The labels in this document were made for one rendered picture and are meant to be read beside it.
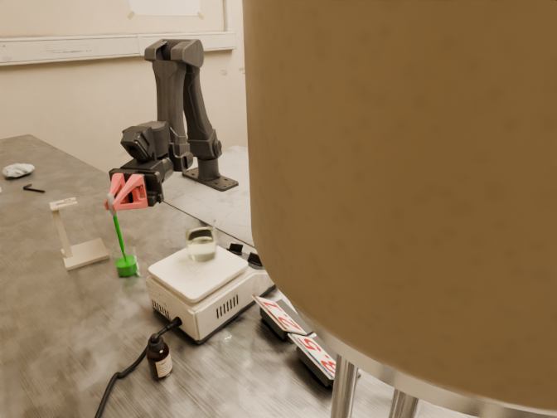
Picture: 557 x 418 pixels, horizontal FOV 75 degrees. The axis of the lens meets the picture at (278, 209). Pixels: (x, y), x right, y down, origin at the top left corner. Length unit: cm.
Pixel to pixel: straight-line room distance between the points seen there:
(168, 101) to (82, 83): 116
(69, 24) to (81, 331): 153
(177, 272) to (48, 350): 22
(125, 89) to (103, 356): 164
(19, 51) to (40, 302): 128
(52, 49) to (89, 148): 46
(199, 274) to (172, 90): 45
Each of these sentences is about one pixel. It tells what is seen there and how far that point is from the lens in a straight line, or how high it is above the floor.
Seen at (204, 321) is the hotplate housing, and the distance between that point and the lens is 58.
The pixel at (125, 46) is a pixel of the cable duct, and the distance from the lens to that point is 204.
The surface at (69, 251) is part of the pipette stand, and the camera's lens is 86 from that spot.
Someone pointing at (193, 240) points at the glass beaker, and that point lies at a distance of 58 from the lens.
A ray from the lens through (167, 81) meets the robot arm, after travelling 89.
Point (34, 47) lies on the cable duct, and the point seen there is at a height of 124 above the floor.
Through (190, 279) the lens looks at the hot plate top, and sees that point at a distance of 59.
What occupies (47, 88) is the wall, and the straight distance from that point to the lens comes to 196.
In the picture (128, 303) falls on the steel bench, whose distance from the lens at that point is 71.
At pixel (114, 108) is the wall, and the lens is 208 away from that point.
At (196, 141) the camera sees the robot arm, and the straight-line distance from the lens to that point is 106.
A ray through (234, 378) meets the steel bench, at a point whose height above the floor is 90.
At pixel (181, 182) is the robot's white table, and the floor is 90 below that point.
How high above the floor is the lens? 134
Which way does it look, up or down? 27 degrees down
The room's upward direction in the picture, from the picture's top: straight up
